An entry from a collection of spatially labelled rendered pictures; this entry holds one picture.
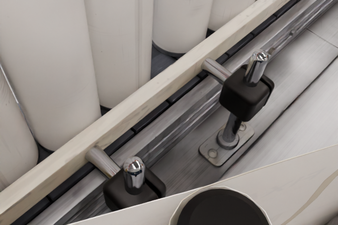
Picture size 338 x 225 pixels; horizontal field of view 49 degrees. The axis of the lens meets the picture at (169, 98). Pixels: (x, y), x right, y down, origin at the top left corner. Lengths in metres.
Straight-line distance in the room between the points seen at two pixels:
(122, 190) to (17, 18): 0.11
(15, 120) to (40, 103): 0.02
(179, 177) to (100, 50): 0.14
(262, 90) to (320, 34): 0.21
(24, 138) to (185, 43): 0.15
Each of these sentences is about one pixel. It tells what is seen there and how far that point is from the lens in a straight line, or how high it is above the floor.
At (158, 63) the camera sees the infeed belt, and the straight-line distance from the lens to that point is 0.33.
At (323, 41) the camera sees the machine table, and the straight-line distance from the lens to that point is 0.46.
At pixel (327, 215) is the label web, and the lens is 0.17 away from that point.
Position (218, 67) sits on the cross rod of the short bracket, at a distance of 0.29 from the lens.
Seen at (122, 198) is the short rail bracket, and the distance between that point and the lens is 0.22.
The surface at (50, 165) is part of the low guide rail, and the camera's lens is 0.24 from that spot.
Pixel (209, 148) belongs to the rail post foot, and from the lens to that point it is 0.34.
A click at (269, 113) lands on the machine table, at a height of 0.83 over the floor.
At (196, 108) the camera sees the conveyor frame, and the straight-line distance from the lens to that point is 0.33.
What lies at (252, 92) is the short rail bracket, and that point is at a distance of 0.27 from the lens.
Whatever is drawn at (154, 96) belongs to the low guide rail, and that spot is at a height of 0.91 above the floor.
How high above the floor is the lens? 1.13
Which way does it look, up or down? 54 degrees down
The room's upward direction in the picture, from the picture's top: 6 degrees clockwise
